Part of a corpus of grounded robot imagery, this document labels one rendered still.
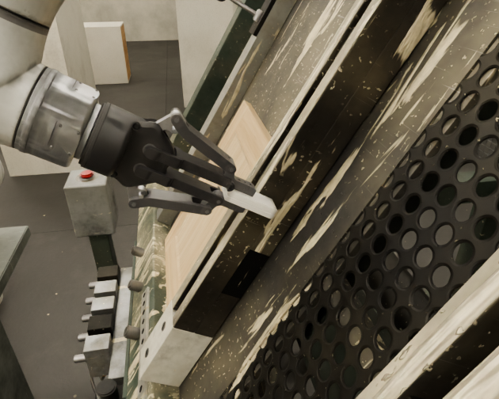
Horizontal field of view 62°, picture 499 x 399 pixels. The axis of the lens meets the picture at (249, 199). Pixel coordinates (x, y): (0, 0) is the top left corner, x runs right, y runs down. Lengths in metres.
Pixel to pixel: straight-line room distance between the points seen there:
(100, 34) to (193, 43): 1.63
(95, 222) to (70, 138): 0.94
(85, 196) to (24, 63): 0.91
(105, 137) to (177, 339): 0.36
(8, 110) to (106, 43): 5.58
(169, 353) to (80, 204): 0.74
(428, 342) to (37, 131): 0.37
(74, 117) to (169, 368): 0.45
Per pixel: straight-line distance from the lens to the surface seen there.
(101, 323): 1.08
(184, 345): 0.70
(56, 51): 3.34
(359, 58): 0.52
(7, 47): 0.44
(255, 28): 0.99
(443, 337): 0.28
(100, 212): 1.35
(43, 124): 0.44
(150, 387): 0.77
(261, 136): 0.75
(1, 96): 0.44
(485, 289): 0.27
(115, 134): 0.45
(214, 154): 0.48
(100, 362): 1.06
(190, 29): 4.74
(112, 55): 6.03
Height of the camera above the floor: 1.52
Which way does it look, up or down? 31 degrees down
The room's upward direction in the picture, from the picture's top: straight up
